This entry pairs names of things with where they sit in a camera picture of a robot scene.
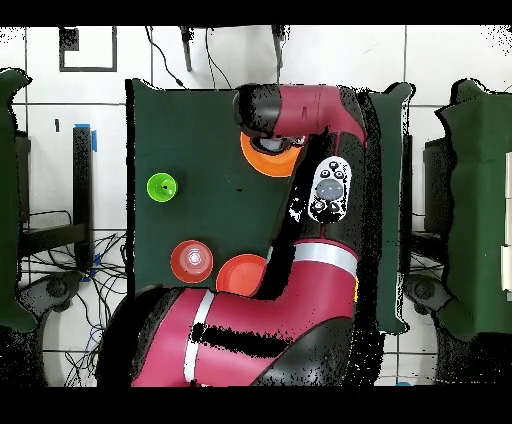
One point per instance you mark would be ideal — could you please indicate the large orange bowl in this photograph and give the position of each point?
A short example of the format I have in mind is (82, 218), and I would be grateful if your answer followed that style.
(272, 164)

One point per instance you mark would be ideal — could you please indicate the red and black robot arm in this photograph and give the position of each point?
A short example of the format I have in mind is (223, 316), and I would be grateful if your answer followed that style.
(280, 312)

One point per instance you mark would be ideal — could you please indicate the large red-orange bowl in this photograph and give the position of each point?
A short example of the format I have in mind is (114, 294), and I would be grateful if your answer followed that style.
(240, 276)

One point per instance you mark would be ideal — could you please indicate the small red-orange bowl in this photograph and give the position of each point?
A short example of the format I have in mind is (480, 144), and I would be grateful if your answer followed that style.
(192, 262)

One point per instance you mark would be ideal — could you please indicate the green cup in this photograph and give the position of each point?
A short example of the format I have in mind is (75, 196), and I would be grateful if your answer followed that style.
(162, 187)

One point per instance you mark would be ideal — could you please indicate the dark green tablecloth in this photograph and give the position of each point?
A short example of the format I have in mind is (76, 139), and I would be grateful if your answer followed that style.
(192, 132)

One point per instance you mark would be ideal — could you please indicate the blue tape piece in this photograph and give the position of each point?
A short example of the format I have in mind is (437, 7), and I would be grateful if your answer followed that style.
(94, 142)

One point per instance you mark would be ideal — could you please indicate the neighbouring green cloth table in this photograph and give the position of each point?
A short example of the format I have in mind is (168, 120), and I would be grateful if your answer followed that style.
(8, 200)
(480, 200)

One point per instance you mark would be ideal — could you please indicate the white panel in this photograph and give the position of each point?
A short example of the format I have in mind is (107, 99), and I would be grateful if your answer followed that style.
(507, 268)

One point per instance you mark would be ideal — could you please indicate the black metal frame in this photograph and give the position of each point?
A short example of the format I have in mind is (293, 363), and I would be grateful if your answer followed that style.
(407, 160)
(82, 180)

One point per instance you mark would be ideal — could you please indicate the camera tripod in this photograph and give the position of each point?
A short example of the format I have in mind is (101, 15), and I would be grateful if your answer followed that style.
(186, 52)

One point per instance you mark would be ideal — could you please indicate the dark grey pedestal base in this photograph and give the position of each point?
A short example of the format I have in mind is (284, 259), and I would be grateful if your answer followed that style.
(424, 290)
(56, 288)

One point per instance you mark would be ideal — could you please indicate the black square frame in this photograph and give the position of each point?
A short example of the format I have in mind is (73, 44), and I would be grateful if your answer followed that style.
(88, 69)

